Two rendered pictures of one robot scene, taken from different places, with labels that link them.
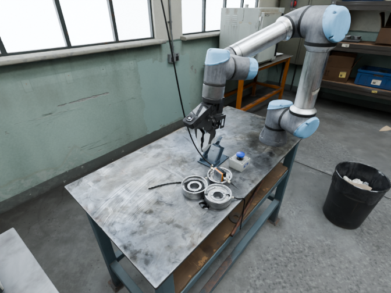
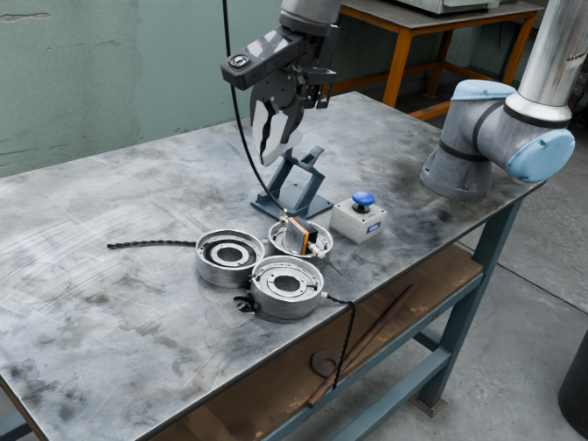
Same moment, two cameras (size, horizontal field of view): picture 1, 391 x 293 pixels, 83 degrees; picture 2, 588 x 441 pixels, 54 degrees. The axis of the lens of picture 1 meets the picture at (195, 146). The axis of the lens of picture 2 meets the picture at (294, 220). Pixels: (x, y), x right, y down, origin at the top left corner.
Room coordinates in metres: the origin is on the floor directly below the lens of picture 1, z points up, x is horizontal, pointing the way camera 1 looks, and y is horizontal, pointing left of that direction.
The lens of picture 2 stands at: (-0.05, -0.04, 1.36)
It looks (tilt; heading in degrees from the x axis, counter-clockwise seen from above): 32 degrees down; 357
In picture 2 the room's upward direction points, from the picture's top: 10 degrees clockwise
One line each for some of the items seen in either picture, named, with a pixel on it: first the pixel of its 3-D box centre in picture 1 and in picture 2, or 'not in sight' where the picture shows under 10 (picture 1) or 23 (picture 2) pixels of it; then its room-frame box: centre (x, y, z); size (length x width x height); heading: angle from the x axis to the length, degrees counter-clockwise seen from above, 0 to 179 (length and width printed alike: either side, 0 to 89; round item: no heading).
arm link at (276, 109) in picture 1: (279, 113); (479, 115); (1.08, -0.44, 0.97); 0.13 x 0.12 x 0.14; 26
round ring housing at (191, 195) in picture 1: (194, 187); (229, 258); (0.67, 0.00, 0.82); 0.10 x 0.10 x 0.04
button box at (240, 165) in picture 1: (240, 161); (360, 217); (0.84, -0.21, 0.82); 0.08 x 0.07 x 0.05; 138
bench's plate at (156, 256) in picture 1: (208, 154); (283, 193); (0.94, -0.07, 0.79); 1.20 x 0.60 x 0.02; 138
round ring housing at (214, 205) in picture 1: (217, 196); (286, 288); (0.62, -0.09, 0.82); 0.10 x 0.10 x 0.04
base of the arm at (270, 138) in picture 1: (274, 132); (460, 164); (1.08, -0.44, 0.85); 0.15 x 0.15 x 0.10
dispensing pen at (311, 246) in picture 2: (224, 177); (311, 243); (0.70, -0.12, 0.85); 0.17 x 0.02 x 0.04; 36
